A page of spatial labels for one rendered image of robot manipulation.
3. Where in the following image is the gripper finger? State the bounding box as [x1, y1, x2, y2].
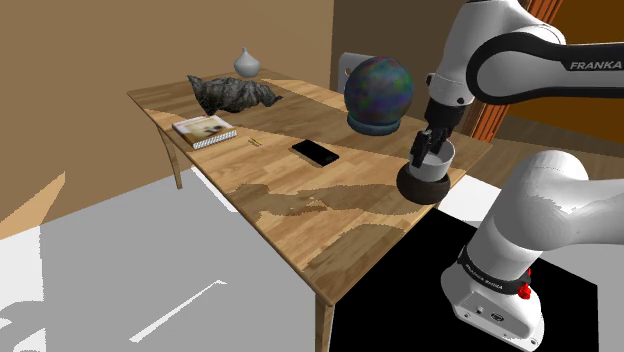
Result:
[410, 129, 435, 167]
[432, 127, 450, 154]

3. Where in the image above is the grey cup with dark base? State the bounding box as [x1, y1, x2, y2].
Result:
[395, 140, 457, 205]

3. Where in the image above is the orange wooden door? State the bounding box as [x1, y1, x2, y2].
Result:
[459, 0, 624, 160]

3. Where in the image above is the multicoloured globe on blue base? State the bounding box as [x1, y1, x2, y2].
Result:
[342, 55, 416, 138]

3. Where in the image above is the black phone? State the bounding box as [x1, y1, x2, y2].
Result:
[290, 138, 341, 169]

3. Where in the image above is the wooden table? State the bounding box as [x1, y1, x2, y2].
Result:
[127, 68, 494, 352]

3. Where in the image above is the black robot stand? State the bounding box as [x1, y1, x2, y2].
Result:
[328, 206, 600, 352]

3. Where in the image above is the grey vase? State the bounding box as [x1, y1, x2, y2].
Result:
[233, 47, 262, 79]

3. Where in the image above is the dark grey rock figure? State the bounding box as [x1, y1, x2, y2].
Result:
[186, 74, 284, 117]

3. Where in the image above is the white and yellow book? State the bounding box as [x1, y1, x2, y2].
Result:
[171, 114, 239, 151]

